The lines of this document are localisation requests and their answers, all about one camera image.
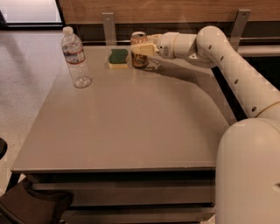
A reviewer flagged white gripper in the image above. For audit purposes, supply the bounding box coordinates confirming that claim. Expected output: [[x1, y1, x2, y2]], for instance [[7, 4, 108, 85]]
[[131, 32, 179, 59]]

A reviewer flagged orange soda can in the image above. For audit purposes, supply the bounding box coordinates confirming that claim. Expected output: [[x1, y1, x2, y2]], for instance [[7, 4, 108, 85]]
[[130, 31, 149, 69]]

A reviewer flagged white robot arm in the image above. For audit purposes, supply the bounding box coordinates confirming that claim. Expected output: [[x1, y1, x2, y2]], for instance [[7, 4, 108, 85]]
[[131, 26, 280, 224]]

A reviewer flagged green and yellow sponge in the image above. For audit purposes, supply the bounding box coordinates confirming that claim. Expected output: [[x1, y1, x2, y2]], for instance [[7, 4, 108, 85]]
[[108, 49, 129, 69]]

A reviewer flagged clear plastic water bottle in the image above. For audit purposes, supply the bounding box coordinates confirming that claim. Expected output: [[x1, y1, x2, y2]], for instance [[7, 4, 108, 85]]
[[61, 26, 92, 88]]

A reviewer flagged upper grey drawer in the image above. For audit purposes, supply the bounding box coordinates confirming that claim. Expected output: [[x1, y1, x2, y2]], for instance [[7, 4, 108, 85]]
[[33, 180, 215, 207]]

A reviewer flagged grey drawer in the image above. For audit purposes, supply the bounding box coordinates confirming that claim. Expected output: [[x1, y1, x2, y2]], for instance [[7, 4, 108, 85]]
[[62, 207, 214, 224], [33, 180, 215, 207]]

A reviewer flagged black round object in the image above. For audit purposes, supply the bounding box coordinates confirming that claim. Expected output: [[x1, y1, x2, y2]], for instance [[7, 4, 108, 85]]
[[0, 138, 8, 159]]

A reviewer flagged lower grey drawer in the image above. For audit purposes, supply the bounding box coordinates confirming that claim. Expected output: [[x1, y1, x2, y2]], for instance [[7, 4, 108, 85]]
[[62, 207, 214, 224]]

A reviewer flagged dark brown chair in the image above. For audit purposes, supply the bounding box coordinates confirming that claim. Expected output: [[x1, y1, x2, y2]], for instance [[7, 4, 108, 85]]
[[0, 178, 73, 224]]

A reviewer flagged left metal wall bracket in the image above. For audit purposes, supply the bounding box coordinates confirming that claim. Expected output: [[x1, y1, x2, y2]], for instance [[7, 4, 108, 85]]
[[101, 12, 117, 46]]

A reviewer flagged metal wall bracket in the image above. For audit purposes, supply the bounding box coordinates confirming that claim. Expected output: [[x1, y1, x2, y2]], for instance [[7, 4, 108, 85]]
[[101, 12, 117, 46], [229, 9, 251, 47]]

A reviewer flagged horizontal metal rail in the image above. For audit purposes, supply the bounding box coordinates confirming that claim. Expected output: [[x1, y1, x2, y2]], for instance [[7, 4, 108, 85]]
[[83, 37, 280, 46]]

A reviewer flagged right metal wall bracket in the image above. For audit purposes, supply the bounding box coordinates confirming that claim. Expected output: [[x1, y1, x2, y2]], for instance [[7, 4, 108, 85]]
[[229, 9, 251, 47]]

